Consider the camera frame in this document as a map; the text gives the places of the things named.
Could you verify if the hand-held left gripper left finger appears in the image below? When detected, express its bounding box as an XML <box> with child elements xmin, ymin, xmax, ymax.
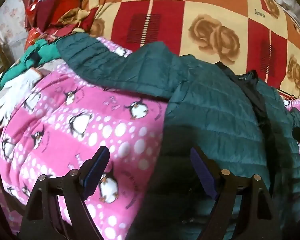
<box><xmin>19</xmin><ymin>145</ymin><xmax>111</xmax><ymax>240</ymax></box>

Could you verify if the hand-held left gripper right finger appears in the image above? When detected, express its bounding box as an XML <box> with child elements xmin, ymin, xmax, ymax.
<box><xmin>190</xmin><ymin>147</ymin><xmax>283</xmax><ymax>240</ymax></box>

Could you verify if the dark green quilted jacket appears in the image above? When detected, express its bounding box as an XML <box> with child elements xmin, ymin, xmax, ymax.
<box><xmin>57</xmin><ymin>36</ymin><xmax>300</xmax><ymax>240</ymax></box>

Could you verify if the pile of red clothes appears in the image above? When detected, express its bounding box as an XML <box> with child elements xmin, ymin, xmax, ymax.
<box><xmin>24</xmin><ymin>0</ymin><xmax>102</xmax><ymax>48</ymax></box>

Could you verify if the pink penguin print blanket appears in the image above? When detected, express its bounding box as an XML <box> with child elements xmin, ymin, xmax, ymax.
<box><xmin>0</xmin><ymin>36</ymin><xmax>300</xmax><ymax>240</ymax></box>

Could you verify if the pink dotted sheet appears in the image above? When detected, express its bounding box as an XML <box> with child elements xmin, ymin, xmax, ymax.
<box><xmin>0</xmin><ymin>152</ymin><xmax>15</xmax><ymax>232</ymax></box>

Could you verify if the white knit cloth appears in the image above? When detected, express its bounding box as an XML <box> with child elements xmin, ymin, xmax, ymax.
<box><xmin>0</xmin><ymin>69</ymin><xmax>51</xmax><ymax>128</ymax></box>

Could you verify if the teal green garment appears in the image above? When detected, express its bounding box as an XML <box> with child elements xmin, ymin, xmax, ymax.
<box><xmin>2</xmin><ymin>39</ymin><xmax>63</xmax><ymax>85</ymax></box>

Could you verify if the grey crumpled cloth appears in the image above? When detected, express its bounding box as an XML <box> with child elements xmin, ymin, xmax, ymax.
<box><xmin>250</xmin><ymin>0</ymin><xmax>300</xmax><ymax>32</ymax></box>

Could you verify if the red checked rose print blanket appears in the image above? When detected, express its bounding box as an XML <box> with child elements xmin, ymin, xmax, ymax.
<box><xmin>81</xmin><ymin>0</ymin><xmax>300</xmax><ymax>100</ymax></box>

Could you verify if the white floral cloth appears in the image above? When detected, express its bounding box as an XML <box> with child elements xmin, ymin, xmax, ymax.
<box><xmin>0</xmin><ymin>0</ymin><xmax>31</xmax><ymax>55</ymax></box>

